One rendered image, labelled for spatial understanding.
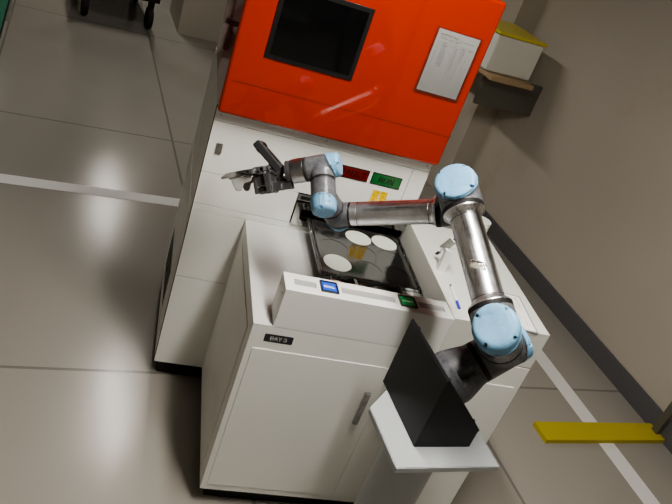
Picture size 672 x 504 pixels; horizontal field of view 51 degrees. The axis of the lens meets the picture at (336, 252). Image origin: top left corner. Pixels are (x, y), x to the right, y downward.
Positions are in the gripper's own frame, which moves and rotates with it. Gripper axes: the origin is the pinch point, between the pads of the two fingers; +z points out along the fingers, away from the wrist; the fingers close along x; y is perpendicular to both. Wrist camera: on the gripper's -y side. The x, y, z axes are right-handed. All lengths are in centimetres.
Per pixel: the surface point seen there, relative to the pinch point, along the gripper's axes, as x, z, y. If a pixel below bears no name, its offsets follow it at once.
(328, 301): -4.7, -26.3, 42.0
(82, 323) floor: 68, 102, 48
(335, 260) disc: 27.0, -23.3, 32.5
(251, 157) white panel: 32.5, 2.3, -7.3
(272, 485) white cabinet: 24, 11, 108
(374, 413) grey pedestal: -21, -38, 72
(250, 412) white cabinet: 5, 8, 76
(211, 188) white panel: 32.6, 19.0, 1.1
